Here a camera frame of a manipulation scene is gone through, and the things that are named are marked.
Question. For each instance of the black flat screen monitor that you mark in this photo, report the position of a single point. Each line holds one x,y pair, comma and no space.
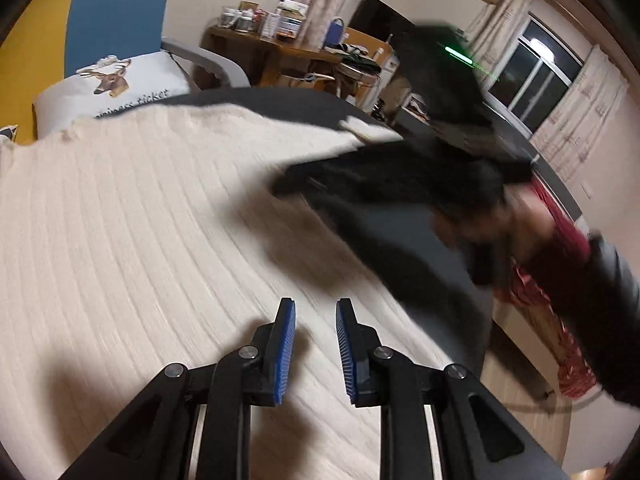
375,15

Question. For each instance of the red quilt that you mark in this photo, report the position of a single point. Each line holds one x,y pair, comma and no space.
545,340

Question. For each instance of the geometric-print pillow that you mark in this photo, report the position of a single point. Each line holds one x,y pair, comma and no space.
7,135

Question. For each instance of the white-framed window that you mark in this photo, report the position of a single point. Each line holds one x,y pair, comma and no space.
540,75

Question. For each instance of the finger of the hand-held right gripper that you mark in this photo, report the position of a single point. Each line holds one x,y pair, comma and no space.
320,175

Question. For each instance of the blue bag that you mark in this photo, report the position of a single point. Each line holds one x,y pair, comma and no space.
335,32

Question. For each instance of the person's right hand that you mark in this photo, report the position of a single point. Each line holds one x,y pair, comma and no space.
522,225

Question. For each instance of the dark wooden desk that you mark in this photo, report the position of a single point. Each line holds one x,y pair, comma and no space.
250,50

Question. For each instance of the stack of boxes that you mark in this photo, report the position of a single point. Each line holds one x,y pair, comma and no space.
290,17

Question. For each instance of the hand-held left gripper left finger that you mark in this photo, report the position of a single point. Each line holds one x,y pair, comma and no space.
285,350

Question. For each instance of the light wooden desk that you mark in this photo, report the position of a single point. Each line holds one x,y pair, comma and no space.
370,40

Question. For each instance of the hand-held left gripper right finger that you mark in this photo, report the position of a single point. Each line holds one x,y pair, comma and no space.
347,350

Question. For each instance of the white deer-print pillow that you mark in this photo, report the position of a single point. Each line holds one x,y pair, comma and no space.
145,80

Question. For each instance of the cream knit sweater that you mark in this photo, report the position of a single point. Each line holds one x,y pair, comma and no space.
150,235

